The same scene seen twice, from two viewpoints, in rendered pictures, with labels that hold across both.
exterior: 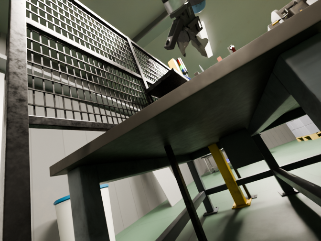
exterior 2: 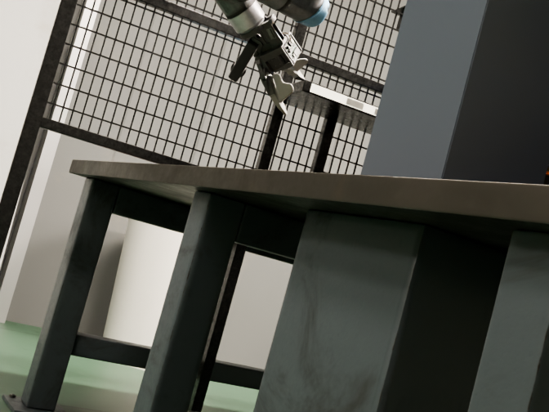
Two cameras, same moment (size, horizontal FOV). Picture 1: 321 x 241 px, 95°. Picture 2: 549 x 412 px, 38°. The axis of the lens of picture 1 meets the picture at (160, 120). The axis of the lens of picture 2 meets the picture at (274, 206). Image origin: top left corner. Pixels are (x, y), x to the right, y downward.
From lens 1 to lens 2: 1.67 m
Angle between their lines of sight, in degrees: 41
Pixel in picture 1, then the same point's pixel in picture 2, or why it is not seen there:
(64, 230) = (124, 265)
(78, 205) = (76, 223)
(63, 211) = (135, 229)
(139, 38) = not seen: outside the picture
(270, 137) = not seen: outside the picture
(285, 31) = (181, 176)
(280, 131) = not seen: outside the picture
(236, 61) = (163, 175)
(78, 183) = (85, 199)
